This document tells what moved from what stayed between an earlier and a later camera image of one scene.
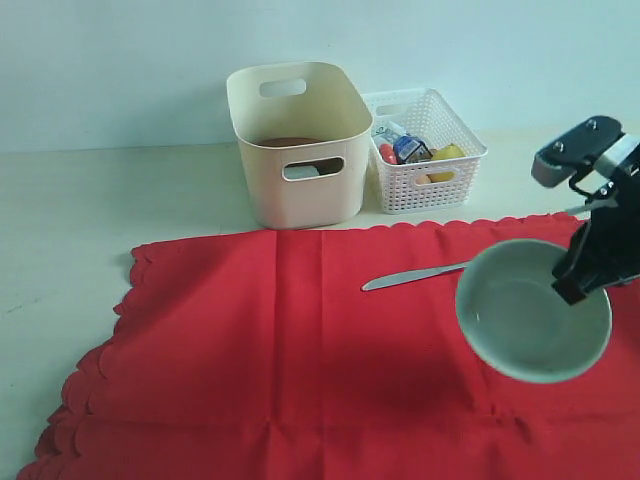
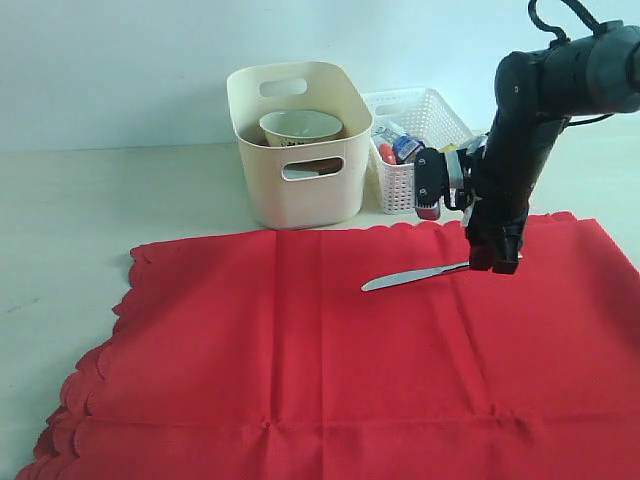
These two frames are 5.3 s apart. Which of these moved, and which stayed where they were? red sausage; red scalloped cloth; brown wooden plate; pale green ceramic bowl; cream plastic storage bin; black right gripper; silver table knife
Moved: pale green ceramic bowl; black right gripper; brown wooden plate
Stayed: red sausage; silver table knife; red scalloped cloth; cream plastic storage bin
